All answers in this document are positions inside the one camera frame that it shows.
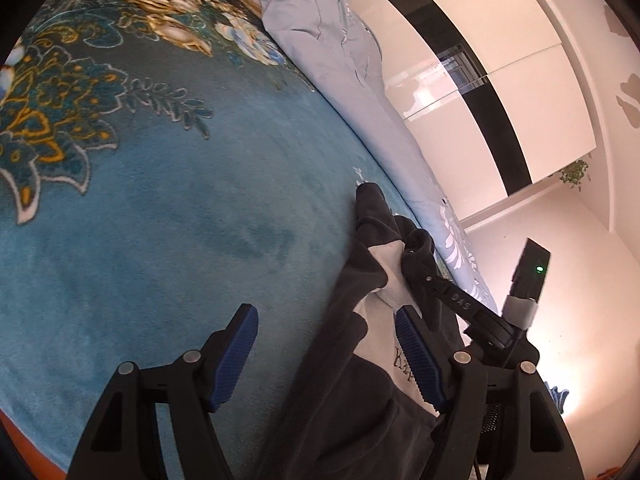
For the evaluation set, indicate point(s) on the grey leaf wall decal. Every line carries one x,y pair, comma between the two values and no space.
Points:
631,102
616,21

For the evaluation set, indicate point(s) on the teal floral plush blanket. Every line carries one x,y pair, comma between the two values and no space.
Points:
175,210

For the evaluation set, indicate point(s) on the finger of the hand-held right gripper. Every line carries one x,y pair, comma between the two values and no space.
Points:
457,300

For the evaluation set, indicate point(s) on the white wardrobe with black stripe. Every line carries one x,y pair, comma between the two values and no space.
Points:
500,110

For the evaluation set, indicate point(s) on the dark grey fleece garment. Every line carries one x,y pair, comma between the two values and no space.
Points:
340,400

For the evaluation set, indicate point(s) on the green plant wall decal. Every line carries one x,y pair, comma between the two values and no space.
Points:
574,175

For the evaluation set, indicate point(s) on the blue ruffled object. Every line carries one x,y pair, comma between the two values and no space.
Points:
556,396

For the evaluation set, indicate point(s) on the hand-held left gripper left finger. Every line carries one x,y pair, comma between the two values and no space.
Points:
235,355

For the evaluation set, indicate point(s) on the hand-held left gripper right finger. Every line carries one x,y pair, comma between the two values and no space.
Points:
420,360

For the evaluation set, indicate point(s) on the light blue daisy quilt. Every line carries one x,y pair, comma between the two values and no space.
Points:
350,85

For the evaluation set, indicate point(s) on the wooden bed side rail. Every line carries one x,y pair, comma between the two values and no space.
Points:
25,450

